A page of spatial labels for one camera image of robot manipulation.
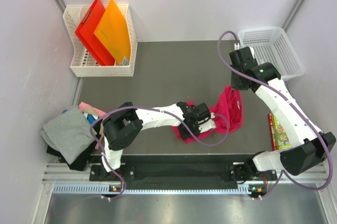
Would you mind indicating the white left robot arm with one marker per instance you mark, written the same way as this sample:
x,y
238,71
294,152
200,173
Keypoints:
x,y
121,128

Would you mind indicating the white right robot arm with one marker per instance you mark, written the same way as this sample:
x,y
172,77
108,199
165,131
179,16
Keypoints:
x,y
306,139

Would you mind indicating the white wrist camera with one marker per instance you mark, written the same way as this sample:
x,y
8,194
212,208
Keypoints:
x,y
207,124
238,46

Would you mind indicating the green treehouse book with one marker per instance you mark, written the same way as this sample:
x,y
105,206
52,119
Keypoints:
x,y
279,139

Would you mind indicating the brown folded cloth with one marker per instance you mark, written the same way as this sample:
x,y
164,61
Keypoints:
x,y
101,131

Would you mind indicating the grey folded t shirt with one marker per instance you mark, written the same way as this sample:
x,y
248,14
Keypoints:
x,y
68,133

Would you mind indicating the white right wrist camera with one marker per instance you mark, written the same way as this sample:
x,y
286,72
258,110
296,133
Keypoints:
x,y
238,46

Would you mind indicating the white plastic mesh basket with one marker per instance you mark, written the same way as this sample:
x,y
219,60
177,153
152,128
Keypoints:
x,y
271,44

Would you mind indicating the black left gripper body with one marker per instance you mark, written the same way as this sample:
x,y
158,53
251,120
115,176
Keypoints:
x,y
185,133

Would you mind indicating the orange plastic folder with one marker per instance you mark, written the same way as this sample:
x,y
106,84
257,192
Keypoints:
x,y
112,32

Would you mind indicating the pink red t shirt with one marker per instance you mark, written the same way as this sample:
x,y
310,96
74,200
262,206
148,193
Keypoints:
x,y
230,106

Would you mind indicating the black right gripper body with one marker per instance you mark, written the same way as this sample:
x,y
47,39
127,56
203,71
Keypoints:
x,y
236,83

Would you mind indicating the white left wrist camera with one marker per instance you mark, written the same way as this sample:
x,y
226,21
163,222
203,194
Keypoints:
x,y
207,124

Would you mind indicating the red plastic folder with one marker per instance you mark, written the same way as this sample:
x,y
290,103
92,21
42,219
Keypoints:
x,y
85,33

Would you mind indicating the aluminium front rail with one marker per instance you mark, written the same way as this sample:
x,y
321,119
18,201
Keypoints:
x,y
66,181

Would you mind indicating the white file organizer rack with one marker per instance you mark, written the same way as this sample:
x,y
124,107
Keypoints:
x,y
83,64

